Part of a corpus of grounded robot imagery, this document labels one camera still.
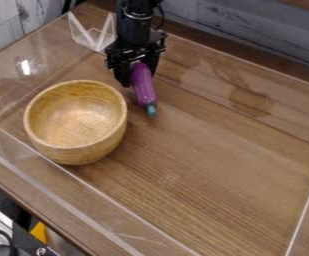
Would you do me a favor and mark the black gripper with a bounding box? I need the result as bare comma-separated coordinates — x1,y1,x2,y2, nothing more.
105,31,168,87

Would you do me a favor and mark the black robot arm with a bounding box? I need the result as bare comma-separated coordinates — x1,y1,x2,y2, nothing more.
105,0,168,87

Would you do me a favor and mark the black metal base plate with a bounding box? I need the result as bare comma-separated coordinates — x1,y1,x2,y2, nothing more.
13,222,80,256

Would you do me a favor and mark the yellow sticker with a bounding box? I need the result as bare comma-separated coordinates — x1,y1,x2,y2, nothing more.
30,222,49,244

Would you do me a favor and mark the clear acrylic tray wall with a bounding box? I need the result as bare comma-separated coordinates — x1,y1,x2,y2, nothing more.
0,5,309,256

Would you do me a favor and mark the black cable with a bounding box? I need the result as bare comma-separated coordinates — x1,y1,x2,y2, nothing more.
0,227,18,256

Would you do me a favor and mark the purple toy eggplant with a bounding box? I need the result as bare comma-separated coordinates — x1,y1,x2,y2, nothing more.
132,62,159,117

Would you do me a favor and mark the brown wooden bowl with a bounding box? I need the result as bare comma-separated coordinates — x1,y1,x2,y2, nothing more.
24,80,128,165

